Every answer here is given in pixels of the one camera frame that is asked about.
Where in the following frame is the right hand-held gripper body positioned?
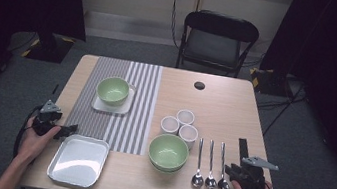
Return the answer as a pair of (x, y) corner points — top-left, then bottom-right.
(232, 153), (281, 189)

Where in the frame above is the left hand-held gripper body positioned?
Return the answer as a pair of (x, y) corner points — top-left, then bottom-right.
(30, 97), (66, 140)

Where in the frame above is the metal spoon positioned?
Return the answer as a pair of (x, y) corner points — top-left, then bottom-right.
(202, 139), (224, 189)
(214, 141), (237, 189)
(190, 136), (211, 189)

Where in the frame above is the white square plate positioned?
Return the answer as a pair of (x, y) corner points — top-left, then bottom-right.
(44, 130), (112, 189)
(90, 78), (138, 117)

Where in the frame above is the green bowl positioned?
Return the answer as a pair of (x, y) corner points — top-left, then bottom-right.
(93, 74), (132, 109)
(148, 161), (186, 178)
(145, 130), (192, 175)

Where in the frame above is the white cup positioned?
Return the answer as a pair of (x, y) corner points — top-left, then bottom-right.
(159, 114), (182, 136)
(176, 123), (200, 151)
(174, 108), (197, 128)

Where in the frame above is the person's left hand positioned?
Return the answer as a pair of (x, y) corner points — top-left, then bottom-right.
(14, 114), (63, 168)

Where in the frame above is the grey striped placemat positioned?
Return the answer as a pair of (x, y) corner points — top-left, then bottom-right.
(61, 52), (164, 158)

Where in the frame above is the black stand base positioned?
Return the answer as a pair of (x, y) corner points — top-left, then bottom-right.
(247, 65), (297, 100)
(21, 30), (77, 67)

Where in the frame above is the thin black stand leg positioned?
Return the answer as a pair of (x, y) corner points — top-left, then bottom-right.
(262, 78), (306, 142)

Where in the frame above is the black folding chair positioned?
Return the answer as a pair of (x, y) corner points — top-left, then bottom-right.
(174, 6), (263, 81)

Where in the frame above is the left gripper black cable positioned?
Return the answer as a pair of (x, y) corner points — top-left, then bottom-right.
(12, 102), (41, 160)

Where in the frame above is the black socket cable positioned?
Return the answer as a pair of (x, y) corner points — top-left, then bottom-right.
(162, 0), (189, 51)

